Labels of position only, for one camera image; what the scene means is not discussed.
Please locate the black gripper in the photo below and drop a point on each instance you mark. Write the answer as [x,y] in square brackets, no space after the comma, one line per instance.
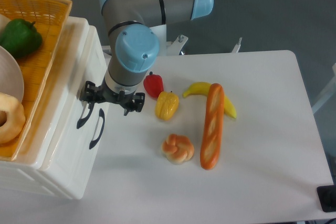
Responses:
[112,92]

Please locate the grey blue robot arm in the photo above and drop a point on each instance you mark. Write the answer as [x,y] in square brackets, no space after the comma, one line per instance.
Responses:
[128,71]

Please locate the white plastic drawer cabinet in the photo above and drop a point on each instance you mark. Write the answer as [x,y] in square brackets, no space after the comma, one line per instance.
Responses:
[22,173]

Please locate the red bell pepper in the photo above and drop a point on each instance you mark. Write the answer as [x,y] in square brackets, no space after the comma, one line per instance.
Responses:
[153,85]

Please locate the yellow bell pepper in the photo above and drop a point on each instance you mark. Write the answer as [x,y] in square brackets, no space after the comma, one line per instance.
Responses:
[166,105]

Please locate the knotted bread roll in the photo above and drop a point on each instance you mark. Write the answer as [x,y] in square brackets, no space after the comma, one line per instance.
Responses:
[177,148]

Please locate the yellow banana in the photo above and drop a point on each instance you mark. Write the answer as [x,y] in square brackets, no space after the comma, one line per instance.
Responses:
[202,88]

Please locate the white plate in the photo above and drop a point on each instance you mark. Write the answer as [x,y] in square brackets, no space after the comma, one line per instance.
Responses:
[12,82]

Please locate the yellow woven basket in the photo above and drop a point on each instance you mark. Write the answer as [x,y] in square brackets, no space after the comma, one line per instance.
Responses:
[49,17]

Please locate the beige donut bread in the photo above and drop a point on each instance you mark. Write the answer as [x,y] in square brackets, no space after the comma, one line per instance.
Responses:
[15,117]

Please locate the orange baguette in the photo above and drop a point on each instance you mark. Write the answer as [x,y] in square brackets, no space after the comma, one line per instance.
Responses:
[213,127]

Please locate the green bell pepper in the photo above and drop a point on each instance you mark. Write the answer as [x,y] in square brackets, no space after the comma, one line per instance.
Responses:
[21,38]

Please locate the white object in basket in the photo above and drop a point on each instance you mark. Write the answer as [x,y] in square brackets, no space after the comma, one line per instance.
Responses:
[3,23]

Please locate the black device at edge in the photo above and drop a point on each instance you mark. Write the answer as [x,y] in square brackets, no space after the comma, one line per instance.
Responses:
[326,195]

